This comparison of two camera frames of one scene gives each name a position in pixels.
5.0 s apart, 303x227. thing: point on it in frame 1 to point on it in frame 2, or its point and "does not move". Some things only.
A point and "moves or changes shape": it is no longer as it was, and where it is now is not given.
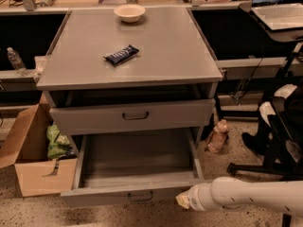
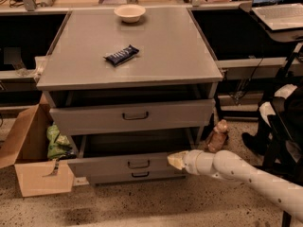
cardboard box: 27,148 does not move
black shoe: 258,143 does not move
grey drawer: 133,167 moves or changes shape
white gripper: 195,197 to 190,163
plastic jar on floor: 217,138 does not move
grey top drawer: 132,116 does not move
